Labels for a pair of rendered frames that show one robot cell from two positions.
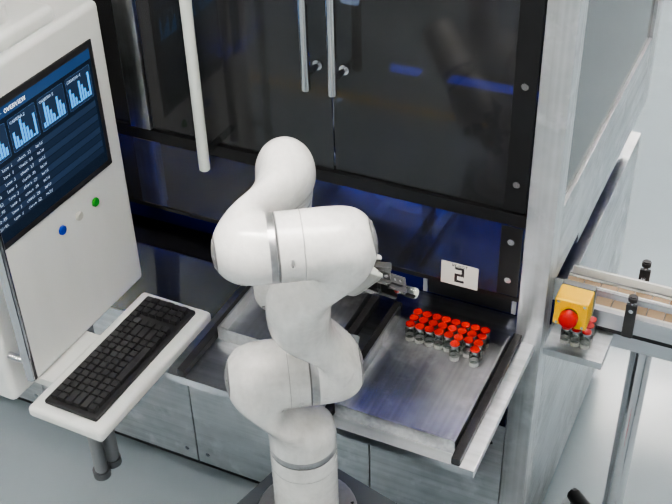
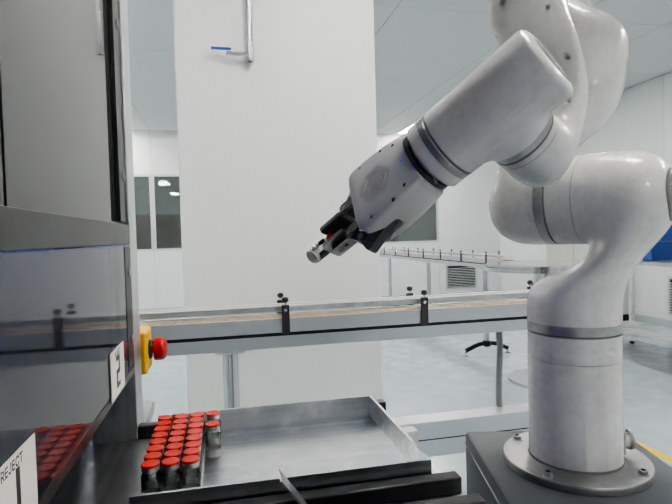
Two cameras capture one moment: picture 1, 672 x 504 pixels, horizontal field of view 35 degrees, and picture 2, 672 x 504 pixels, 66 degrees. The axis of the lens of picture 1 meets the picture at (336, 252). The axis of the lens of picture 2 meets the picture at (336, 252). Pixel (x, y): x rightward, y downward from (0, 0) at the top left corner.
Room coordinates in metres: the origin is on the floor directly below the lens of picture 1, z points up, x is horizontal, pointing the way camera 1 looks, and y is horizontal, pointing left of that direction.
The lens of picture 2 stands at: (2.04, 0.42, 1.18)
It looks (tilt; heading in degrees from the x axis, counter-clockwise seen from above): 2 degrees down; 231
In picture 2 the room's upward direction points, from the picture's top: 2 degrees counter-clockwise
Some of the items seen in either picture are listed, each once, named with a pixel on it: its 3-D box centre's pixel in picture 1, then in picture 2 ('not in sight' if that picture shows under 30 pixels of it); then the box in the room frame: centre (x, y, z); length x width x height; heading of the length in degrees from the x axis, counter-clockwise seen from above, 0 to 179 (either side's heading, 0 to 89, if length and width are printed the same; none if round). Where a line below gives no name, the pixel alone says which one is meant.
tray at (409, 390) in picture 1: (424, 374); (278, 447); (1.67, -0.18, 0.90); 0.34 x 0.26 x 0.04; 153
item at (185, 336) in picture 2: not in sight; (352, 315); (0.94, -0.88, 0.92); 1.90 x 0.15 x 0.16; 154
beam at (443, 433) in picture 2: not in sight; (398, 438); (0.80, -0.82, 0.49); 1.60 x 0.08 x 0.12; 154
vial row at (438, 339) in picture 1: (443, 340); (194, 450); (1.77, -0.23, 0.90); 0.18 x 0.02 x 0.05; 64
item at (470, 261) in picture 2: not in sight; (428, 255); (-2.79, -3.81, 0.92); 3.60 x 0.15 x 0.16; 64
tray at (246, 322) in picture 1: (304, 303); not in sight; (1.92, 0.08, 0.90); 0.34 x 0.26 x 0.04; 154
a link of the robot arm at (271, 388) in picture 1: (281, 398); (597, 243); (1.34, 0.10, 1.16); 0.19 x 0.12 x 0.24; 97
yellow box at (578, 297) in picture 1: (574, 305); (128, 350); (1.77, -0.50, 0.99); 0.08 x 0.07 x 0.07; 154
